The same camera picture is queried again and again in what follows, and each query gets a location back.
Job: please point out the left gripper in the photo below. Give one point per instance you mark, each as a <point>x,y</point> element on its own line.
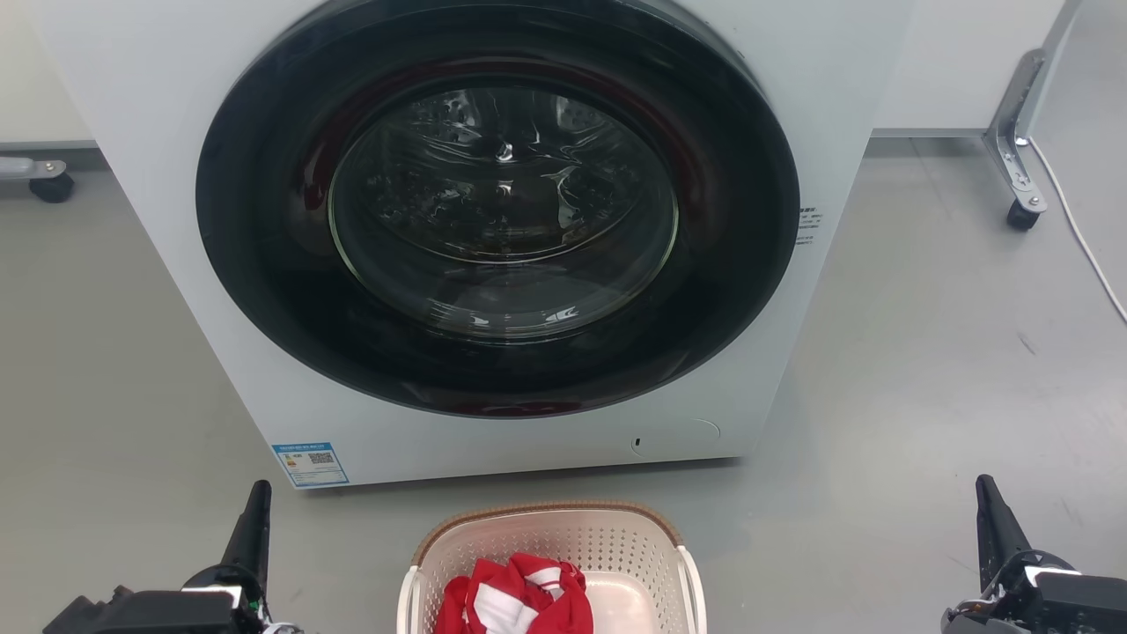
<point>167,612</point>

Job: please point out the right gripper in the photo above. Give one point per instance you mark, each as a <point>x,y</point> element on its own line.
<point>1057,608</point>

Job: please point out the cream perforated plastic laundry basket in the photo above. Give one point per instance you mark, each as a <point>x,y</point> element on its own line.
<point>616,546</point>

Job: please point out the blue energy label sticker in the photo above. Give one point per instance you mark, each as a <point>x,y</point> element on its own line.
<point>310,464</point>

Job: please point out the red and white garment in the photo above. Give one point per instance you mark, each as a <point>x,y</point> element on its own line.
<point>519,608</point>

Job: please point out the black round glass washer door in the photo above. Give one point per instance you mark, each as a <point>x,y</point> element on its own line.
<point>264,264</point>

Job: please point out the white front-load washing machine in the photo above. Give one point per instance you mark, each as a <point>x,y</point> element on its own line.
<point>528,449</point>

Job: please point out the round white filter cover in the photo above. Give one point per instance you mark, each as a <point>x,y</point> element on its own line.
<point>678,438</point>

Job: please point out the grey frame leg with caster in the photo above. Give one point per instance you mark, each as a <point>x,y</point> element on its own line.
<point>1012,141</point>
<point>35,172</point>

